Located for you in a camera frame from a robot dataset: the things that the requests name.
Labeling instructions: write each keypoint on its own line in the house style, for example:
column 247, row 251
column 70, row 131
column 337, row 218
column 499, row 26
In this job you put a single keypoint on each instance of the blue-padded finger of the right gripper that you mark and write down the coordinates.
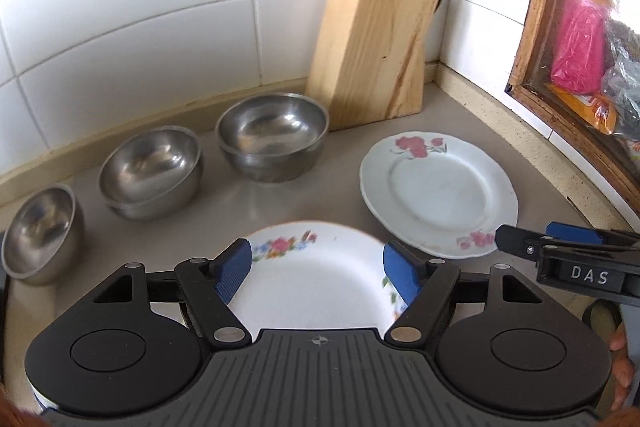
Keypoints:
column 574, row 234

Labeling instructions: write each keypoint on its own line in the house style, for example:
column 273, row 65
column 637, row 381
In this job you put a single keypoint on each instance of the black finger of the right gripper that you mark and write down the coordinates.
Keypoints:
column 520, row 242

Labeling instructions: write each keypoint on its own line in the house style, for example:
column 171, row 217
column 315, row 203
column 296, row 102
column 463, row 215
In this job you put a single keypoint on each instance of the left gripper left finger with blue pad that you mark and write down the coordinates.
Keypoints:
column 207, row 287

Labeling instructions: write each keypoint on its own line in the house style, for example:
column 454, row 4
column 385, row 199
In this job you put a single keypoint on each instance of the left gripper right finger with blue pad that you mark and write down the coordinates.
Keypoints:
column 427, row 287

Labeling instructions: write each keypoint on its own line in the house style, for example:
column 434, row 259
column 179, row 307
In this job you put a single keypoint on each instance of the large floral white plate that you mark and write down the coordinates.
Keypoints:
column 125, row 347

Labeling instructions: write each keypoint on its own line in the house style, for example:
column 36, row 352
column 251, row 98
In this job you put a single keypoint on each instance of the steel bowl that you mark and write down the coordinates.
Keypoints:
column 273, row 137
column 45, row 237
column 153, row 174

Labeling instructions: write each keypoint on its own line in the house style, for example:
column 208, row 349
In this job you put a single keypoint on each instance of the person's right hand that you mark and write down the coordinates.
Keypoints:
column 622, row 368

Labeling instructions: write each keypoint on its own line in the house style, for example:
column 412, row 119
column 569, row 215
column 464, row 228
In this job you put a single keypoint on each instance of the orange package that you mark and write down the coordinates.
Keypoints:
column 584, row 99

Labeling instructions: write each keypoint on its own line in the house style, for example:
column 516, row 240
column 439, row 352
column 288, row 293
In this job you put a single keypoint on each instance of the wooden framed cabinet window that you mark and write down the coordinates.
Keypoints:
column 615, row 157

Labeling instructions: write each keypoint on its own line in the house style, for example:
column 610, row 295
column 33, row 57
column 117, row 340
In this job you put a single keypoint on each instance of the pink plastic bag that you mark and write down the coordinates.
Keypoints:
column 580, row 41

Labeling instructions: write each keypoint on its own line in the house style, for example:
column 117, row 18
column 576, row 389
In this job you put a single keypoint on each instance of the wooden knife block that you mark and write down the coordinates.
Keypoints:
column 369, row 61

